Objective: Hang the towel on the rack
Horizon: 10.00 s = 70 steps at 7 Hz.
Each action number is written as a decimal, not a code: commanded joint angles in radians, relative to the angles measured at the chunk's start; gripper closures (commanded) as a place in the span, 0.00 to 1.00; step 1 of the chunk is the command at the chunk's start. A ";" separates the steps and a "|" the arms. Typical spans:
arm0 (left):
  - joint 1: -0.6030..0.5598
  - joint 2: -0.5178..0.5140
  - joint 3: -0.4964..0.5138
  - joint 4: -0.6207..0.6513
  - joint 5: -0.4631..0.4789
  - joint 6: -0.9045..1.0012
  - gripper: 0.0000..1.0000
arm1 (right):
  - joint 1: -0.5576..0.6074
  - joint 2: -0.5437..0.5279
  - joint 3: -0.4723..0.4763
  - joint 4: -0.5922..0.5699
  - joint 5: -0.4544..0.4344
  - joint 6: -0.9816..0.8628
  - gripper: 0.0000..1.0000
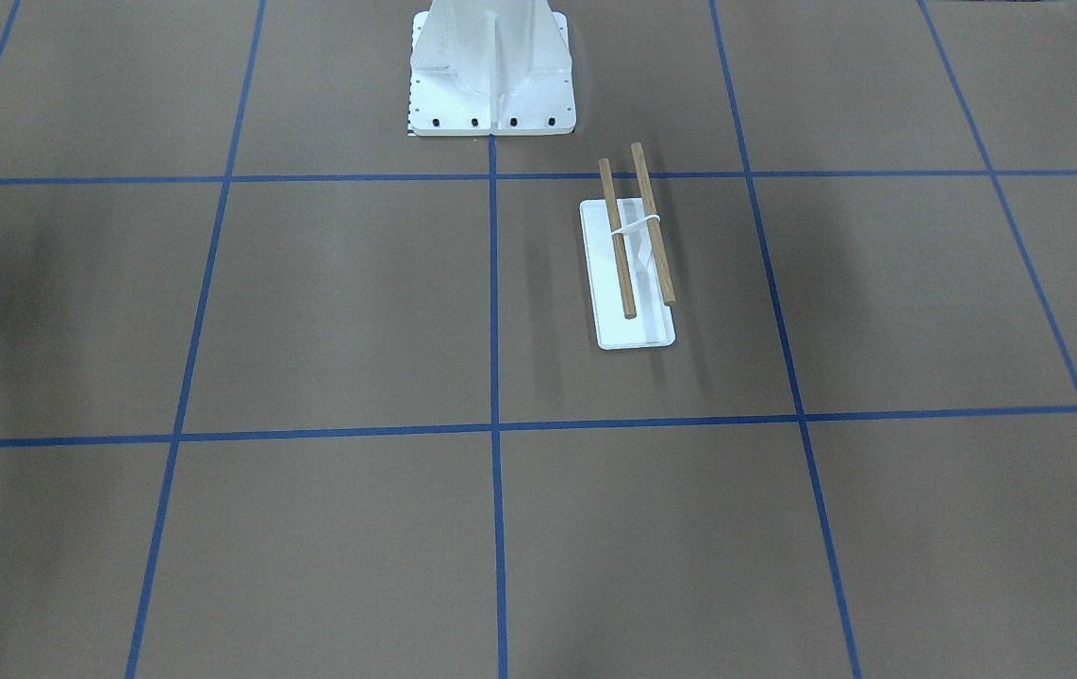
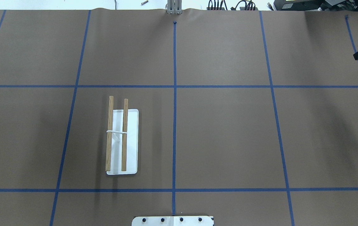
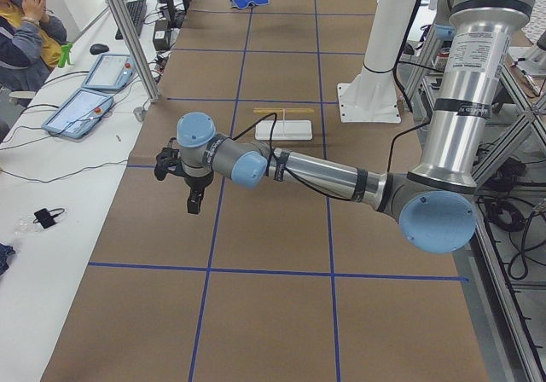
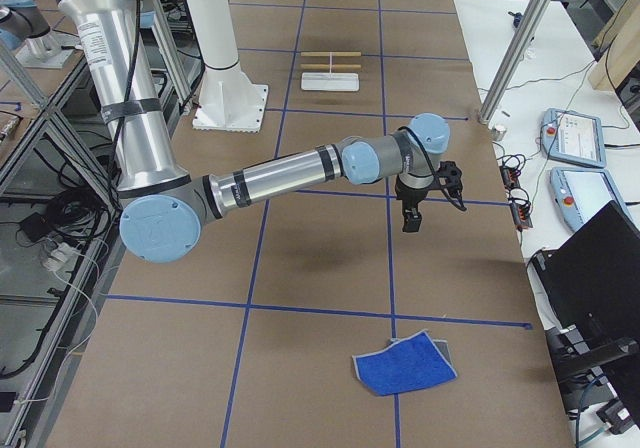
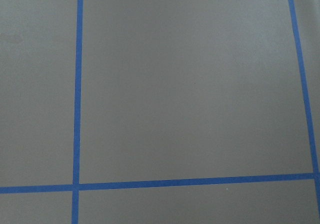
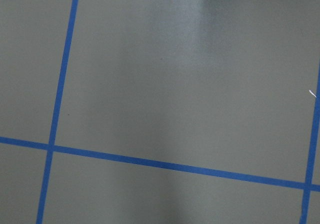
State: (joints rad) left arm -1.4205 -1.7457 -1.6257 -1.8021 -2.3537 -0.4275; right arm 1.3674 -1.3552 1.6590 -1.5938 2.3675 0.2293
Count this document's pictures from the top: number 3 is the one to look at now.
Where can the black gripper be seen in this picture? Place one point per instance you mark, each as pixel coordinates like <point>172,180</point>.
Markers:
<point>197,182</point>

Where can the blue towel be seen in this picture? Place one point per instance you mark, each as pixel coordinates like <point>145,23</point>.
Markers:
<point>247,4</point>

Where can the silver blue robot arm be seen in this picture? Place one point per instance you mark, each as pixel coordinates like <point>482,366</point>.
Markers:
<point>430,203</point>

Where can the white wooden towel rack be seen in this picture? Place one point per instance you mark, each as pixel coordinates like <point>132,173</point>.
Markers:
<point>292,124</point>

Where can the small silver cylinder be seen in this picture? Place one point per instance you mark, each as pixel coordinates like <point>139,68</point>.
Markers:
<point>140,113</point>

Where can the brown table cover mat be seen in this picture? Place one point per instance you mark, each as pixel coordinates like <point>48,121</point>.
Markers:
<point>274,283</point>

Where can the near blue teach pendant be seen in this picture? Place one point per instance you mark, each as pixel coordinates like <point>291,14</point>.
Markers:
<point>79,114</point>

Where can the blue teach pendant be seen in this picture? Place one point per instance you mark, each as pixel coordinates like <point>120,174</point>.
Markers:
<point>79,114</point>
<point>109,73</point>

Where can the small black adapter box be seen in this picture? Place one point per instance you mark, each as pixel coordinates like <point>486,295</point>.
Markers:
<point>44,218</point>

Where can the far blue teach pendant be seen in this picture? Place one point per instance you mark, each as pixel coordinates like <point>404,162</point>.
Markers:
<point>109,73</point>

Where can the black power brick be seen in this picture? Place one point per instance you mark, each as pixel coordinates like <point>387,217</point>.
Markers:
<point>162,35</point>

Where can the black computer mouse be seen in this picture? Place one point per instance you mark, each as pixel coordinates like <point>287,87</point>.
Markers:
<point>98,48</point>

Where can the green spray bottle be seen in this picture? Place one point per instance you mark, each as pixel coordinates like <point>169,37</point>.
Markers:
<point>64,59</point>

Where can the black keyboard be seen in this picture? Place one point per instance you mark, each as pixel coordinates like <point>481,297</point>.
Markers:
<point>137,11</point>

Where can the person in grey jacket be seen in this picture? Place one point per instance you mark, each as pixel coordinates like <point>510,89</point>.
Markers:
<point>31,40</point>

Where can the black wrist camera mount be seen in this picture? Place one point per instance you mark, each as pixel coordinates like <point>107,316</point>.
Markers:
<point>168,161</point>

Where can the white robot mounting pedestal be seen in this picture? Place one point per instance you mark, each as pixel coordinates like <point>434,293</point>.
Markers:
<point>371,97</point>

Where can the aluminium frame post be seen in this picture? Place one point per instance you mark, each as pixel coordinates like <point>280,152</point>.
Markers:
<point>132,42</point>

